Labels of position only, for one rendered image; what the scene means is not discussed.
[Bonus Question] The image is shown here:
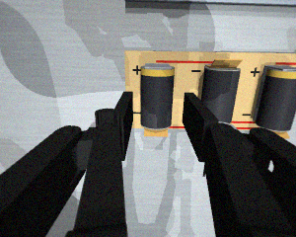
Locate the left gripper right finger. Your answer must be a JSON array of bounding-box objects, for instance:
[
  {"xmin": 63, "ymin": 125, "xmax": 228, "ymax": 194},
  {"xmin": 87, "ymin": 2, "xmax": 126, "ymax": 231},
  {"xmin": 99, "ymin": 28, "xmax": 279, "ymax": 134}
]
[{"xmin": 183, "ymin": 92, "xmax": 296, "ymax": 237}]

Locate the dark grey battery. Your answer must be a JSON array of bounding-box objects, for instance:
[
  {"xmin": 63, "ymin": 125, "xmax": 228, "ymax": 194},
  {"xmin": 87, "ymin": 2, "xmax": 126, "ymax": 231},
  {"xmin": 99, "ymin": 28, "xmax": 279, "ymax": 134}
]
[
  {"xmin": 256, "ymin": 68, "xmax": 296, "ymax": 132},
  {"xmin": 201, "ymin": 66, "xmax": 241, "ymax": 123},
  {"xmin": 140, "ymin": 65, "xmax": 175, "ymax": 130}
]

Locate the tan battery holder board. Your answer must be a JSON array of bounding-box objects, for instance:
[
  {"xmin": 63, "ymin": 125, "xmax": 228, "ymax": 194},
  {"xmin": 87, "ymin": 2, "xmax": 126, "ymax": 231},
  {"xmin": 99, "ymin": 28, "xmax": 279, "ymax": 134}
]
[{"xmin": 124, "ymin": 50, "xmax": 296, "ymax": 137}]

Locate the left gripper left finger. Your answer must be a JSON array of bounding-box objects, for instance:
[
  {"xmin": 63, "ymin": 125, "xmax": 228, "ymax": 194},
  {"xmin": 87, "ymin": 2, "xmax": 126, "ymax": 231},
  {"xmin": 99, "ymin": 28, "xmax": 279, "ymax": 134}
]
[{"xmin": 0, "ymin": 91, "xmax": 133, "ymax": 237}]

